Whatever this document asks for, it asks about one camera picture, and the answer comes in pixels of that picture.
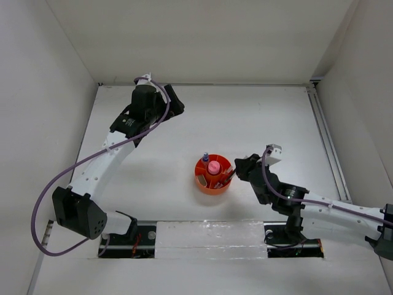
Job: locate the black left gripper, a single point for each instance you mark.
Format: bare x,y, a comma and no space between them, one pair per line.
175,106

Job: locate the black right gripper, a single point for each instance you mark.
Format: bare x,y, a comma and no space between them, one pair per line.
243,166

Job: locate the green gel pen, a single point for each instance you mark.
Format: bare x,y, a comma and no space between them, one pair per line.
229,177

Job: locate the pink-capped patterned bottle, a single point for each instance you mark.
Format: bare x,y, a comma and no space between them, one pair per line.
214,167

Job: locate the pink white mini stapler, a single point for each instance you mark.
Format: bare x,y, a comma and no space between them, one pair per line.
202,180

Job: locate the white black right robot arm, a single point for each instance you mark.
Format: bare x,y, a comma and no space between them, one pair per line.
310,216

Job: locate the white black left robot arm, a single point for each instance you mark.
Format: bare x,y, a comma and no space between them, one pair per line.
77,206

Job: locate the orange round organizer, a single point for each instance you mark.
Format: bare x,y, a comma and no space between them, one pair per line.
212,180

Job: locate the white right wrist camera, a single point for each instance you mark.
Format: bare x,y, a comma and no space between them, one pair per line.
274,154

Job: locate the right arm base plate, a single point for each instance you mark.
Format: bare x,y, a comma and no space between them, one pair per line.
280,245

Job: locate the aluminium rail at table edge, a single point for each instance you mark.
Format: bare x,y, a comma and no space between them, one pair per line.
327,142

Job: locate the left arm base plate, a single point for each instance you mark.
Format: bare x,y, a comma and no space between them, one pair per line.
142,245

